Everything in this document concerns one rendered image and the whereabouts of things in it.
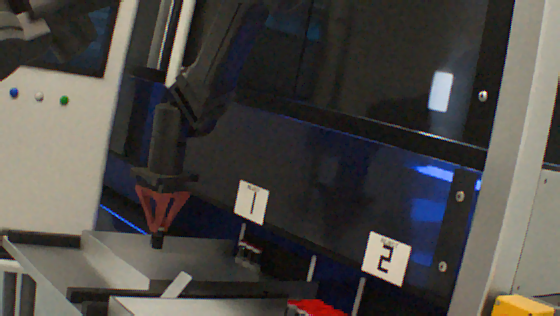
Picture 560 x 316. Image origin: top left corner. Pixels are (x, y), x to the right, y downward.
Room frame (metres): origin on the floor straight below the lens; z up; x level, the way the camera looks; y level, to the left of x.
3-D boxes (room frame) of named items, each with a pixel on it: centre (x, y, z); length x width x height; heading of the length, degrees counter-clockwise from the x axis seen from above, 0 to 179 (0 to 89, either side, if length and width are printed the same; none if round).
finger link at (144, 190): (1.25, 0.17, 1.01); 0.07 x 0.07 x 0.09; 53
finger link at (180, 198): (1.25, 0.17, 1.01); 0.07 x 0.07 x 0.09; 53
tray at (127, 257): (1.34, 0.10, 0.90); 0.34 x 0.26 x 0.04; 129
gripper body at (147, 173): (1.25, 0.18, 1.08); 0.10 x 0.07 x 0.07; 143
